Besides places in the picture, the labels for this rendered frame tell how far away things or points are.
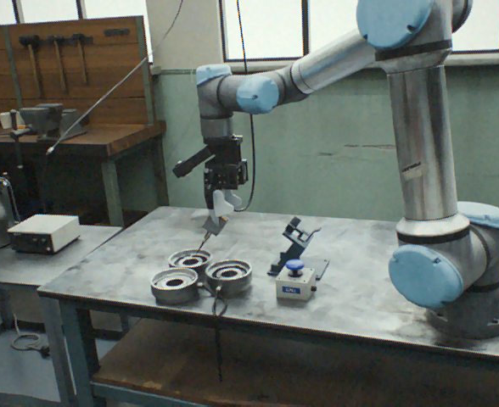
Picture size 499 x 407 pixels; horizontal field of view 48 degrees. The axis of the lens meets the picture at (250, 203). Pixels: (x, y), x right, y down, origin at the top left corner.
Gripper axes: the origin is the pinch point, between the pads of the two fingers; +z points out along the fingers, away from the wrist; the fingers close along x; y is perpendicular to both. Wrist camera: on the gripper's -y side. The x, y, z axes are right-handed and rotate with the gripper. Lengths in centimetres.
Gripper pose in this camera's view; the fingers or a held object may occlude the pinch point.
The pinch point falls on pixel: (217, 219)
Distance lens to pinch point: 131.4
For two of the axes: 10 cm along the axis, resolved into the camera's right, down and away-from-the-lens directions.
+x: 3.4, -3.3, 8.8
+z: 0.7, 9.4, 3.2
